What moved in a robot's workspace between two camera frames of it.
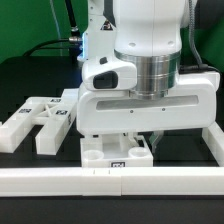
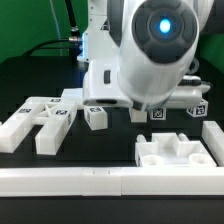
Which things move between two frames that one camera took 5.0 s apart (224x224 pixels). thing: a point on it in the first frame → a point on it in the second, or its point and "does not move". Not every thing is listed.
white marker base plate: [70, 97] does not move
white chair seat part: [114, 150] → [170, 150]
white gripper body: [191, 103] → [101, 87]
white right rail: [213, 136] does not move
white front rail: [111, 181] does not move
